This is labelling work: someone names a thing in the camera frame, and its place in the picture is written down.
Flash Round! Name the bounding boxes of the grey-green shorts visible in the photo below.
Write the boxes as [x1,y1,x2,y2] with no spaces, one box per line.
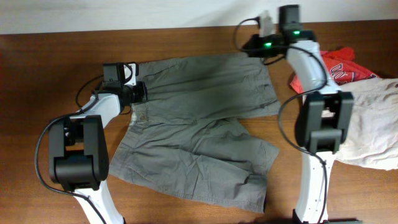
[109,54,280,213]

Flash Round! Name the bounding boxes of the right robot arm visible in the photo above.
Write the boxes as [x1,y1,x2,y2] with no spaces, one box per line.
[237,4,354,223]

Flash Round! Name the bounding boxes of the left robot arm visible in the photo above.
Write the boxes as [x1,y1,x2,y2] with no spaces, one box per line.
[45,62,147,223]

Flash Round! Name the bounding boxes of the red t-shirt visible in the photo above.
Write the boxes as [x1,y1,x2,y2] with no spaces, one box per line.
[289,46,381,94]

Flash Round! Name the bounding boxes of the beige shorts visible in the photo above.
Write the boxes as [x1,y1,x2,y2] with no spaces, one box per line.
[336,78,397,170]

